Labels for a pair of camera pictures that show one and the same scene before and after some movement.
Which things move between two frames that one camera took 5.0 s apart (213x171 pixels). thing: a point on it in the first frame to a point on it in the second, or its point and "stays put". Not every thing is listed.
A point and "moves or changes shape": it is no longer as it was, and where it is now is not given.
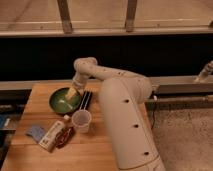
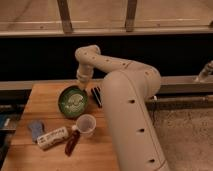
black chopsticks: [86, 100] to [96, 91]
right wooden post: [130, 15] stays put
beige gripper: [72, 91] to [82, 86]
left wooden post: [64, 9] stays put
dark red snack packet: [64, 136] to [72, 142]
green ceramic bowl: [60, 104] moves or changes shape
